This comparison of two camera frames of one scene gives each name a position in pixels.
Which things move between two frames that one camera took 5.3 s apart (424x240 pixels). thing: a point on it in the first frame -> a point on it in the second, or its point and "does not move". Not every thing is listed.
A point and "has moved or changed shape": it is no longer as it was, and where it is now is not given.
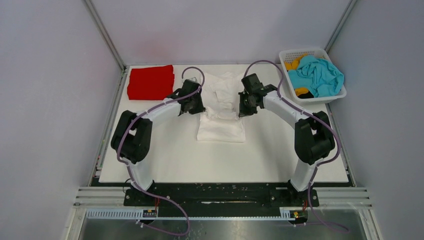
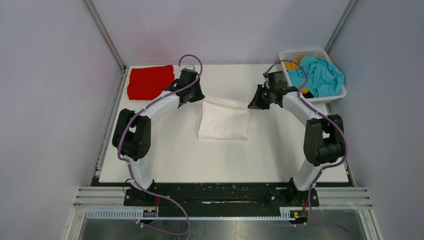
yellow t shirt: (292, 64) does not move
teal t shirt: (319, 76) does not move
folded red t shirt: (153, 83) does not move
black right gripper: (243, 110) -> (257, 103)
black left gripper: (200, 108) -> (199, 95)
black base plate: (284, 195) does not move
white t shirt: (220, 122) has moved or changed shape
